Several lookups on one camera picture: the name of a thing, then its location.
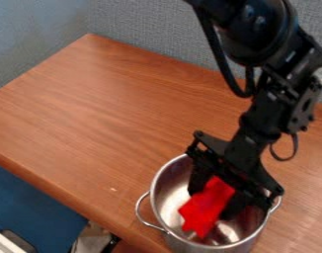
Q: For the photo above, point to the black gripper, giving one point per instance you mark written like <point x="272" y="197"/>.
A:
<point x="234" y="161"/>

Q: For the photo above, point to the red block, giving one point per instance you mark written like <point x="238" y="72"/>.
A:
<point x="201" y="211"/>

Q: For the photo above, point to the metal pot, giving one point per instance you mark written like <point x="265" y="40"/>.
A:
<point x="234" y="236"/>

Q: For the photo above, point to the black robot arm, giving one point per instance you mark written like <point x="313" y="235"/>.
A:
<point x="272" y="64"/>

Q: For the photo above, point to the white object at corner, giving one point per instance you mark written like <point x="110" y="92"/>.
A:
<point x="14" y="244"/>

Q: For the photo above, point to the grey table leg bracket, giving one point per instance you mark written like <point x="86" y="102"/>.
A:
<point x="94" y="240"/>

